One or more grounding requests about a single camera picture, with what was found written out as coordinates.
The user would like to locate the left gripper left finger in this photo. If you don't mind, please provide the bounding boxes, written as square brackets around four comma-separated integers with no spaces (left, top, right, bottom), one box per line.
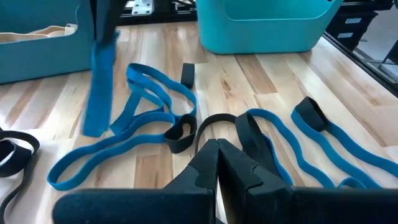
[52,139,218,224]

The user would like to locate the dark teal plastic basket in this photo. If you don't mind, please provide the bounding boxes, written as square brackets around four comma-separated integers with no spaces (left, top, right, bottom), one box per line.
[0,0,96,85]

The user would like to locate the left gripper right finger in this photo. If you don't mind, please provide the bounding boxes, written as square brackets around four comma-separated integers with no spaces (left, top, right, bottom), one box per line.
[217,139,398,224]

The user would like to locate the thin blue rubber band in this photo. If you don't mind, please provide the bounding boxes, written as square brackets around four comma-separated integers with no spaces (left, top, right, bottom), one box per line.
[247,108,335,189]

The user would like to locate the black table rail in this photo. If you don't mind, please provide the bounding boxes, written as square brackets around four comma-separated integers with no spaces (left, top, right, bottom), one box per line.
[323,30,398,97]

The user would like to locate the silver frame bracket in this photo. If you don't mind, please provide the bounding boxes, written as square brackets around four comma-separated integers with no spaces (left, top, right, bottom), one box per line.
[132,0,153,16]

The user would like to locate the green plastic basket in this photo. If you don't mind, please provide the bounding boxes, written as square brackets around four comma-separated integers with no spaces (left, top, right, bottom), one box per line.
[195,0,345,55]

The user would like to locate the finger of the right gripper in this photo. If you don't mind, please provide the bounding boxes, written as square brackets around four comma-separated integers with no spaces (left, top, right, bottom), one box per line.
[107,0,127,41]
[92,0,109,41]

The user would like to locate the wide tan rubber band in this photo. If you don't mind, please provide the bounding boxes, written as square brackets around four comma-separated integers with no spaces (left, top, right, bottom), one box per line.
[0,23,78,44]

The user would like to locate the small black rubber band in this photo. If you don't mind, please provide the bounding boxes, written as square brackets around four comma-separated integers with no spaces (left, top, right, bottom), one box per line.
[164,113,198,154]
[181,63,196,90]
[294,96,329,133]

